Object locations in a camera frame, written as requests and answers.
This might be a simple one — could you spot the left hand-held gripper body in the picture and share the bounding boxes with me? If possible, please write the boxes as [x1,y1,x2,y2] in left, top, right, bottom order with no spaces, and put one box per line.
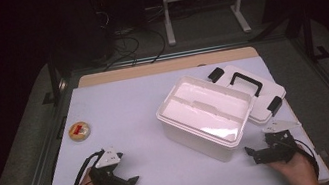
[84,144,130,185]

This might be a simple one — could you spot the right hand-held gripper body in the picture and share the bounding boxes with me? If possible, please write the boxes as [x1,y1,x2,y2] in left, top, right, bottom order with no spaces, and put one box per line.
[247,116,309,170]

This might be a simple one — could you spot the white lid with black handle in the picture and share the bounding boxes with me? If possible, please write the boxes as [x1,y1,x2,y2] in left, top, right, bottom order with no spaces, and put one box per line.
[205,56,292,133]

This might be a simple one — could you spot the white plastic storage box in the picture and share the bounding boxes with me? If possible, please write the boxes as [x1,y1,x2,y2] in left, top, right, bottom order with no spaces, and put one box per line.
[149,64,264,173]

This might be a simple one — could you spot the person's right hand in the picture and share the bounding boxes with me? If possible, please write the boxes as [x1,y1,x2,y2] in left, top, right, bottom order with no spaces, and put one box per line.
[265,143,322,185]

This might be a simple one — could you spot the round yellow packaged pastry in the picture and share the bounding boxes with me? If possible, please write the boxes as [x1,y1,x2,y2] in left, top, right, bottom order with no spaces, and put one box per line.
[66,119,93,144]

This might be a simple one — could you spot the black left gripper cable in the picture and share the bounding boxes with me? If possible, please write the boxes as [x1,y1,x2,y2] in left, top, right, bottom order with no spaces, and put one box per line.
[62,148,112,185]

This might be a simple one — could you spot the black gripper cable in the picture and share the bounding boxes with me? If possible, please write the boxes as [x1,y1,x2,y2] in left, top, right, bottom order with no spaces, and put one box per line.
[294,135,322,183]
[62,148,112,185]

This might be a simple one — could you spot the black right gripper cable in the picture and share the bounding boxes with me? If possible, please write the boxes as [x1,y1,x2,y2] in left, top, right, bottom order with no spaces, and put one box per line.
[294,135,322,183]

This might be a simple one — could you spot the black stand post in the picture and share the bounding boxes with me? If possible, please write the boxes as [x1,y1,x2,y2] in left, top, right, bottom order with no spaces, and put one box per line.
[298,9,329,66]
[34,51,71,108]

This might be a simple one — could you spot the black floor cables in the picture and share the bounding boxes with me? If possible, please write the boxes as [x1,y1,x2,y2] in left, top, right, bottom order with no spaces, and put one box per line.
[92,0,171,72]

